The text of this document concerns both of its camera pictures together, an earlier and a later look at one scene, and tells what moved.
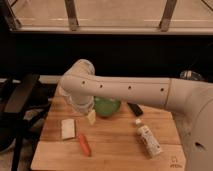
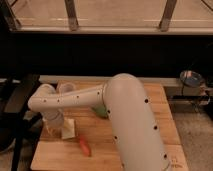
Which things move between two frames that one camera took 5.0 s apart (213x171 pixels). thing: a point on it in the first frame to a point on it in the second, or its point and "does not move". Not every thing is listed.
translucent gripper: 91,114 to 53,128
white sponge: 68,128 does not move
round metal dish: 190,75 does not move
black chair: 24,103 does not move
